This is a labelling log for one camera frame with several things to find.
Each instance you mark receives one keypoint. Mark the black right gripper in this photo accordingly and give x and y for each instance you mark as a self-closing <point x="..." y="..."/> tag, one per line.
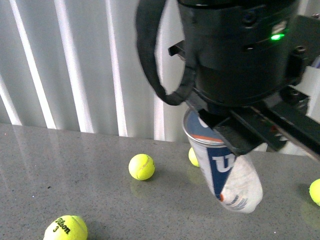
<point x="247" y="110"/>

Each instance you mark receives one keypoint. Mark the far Wilson tennis ball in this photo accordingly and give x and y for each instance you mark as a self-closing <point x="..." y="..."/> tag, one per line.
<point x="192" y="157"/>

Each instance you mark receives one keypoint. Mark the wilson tennis ball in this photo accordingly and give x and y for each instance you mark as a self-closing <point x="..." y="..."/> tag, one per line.
<point x="192" y="157"/>
<point x="67" y="227"/>

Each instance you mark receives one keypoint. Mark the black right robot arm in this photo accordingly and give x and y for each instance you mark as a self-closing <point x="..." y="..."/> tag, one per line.
<point x="249" y="55"/>

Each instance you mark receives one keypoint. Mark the right edge tennis ball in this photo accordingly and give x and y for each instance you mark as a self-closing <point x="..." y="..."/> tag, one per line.
<point x="314" y="191"/>

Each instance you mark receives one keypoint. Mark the white pleated curtain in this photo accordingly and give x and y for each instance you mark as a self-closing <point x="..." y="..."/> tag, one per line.
<point x="95" y="66"/>

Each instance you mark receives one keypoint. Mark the near Wilson tennis ball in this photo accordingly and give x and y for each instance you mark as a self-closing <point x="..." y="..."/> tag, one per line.
<point x="67" y="227"/>

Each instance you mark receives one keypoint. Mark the plain yellow tennis ball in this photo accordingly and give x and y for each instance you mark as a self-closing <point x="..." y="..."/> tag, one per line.
<point x="141" y="167"/>

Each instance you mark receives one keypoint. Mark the Wilson tennis ball can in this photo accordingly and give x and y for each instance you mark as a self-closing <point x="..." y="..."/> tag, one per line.
<point x="232" y="179"/>

